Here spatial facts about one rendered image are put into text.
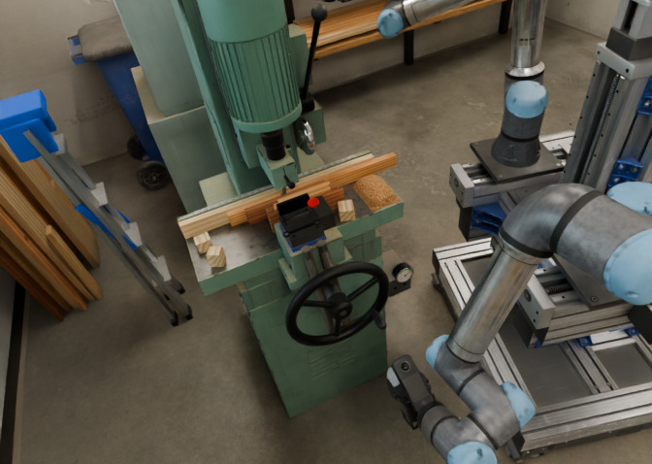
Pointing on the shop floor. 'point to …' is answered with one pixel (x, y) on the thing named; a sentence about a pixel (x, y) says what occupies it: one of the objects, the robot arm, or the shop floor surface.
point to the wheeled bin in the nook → (122, 90)
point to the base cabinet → (357, 345)
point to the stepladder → (85, 194)
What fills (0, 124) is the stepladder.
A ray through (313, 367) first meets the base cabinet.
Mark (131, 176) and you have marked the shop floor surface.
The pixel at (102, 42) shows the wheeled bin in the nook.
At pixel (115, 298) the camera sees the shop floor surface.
